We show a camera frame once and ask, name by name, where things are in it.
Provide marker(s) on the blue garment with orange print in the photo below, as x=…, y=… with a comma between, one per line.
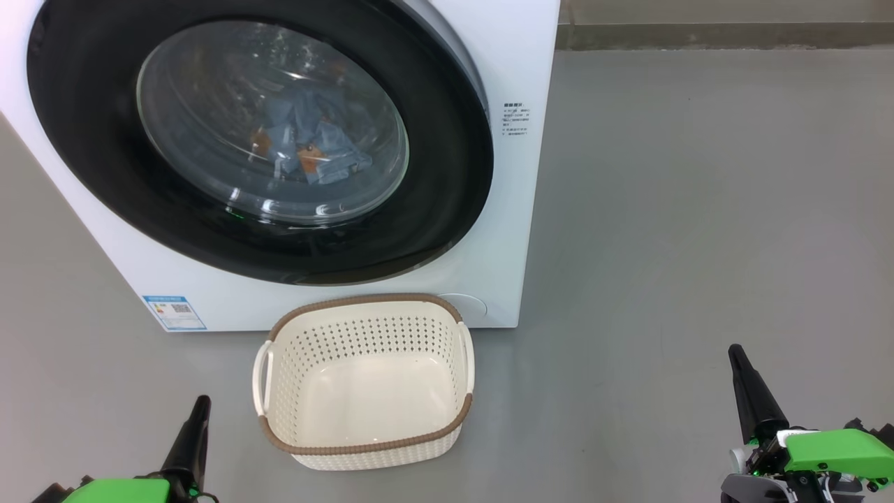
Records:
x=335, y=154

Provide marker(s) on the black printed text label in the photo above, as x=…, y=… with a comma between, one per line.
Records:
x=515, y=120

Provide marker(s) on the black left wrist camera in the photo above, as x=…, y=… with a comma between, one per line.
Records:
x=52, y=494

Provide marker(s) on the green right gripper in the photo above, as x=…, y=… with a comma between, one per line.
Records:
x=838, y=454

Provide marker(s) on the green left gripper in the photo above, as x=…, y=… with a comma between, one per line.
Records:
x=119, y=492

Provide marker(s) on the black round glass washer door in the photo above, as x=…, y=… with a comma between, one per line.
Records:
x=84, y=140

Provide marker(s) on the cream perforated laundry basket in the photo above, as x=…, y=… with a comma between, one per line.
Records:
x=363, y=405

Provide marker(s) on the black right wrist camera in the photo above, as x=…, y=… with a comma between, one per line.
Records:
x=885, y=433

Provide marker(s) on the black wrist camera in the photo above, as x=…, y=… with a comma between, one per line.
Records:
x=52, y=494
x=885, y=433

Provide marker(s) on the blue energy label sticker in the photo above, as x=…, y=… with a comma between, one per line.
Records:
x=174, y=313

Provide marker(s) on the round white drain filter cover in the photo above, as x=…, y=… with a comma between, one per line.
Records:
x=475, y=307

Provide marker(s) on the white front-load washing machine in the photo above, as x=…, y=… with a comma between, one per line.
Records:
x=503, y=244

